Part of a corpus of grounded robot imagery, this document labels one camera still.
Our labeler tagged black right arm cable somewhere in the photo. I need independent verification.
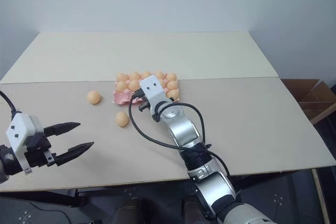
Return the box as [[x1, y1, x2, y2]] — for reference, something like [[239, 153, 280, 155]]
[[128, 89, 232, 180]]

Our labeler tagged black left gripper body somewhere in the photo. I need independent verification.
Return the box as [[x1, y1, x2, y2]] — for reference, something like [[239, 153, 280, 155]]
[[23, 126, 58, 168]]

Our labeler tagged brown cardboard box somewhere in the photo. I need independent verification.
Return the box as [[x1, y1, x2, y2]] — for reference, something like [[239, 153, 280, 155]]
[[280, 78, 334, 126]]

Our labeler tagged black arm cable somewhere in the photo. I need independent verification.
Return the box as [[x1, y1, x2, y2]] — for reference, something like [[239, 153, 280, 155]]
[[0, 90, 17, 120], [128, 89, 232, 180]]

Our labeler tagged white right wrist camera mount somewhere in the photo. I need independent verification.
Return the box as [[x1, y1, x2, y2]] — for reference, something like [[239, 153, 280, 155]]
[[139, 74, 169, 104]]

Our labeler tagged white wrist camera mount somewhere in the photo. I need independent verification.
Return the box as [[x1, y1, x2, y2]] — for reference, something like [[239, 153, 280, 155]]
[[139, 74, 169, 104], [6, 112, 44, 175]]

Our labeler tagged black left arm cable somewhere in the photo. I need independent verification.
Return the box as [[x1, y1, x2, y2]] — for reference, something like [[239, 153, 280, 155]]
[[0, 90, 17, 120]]

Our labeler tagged black table frame bar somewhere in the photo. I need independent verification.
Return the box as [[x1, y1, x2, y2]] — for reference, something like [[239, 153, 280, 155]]
[[0, 188, 82, 208]]

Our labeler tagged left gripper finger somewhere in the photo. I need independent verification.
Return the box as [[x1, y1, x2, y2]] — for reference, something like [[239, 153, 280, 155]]
[[43, 122, 81, 138], [55, 141, 95, 167]]

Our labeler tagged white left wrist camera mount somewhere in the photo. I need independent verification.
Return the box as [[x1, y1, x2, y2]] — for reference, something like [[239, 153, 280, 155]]
[[6, 112, 44, 175]]

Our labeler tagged pink egg carton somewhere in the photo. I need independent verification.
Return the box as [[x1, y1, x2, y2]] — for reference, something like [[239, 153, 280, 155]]
[[112, 71, 181, 106]]

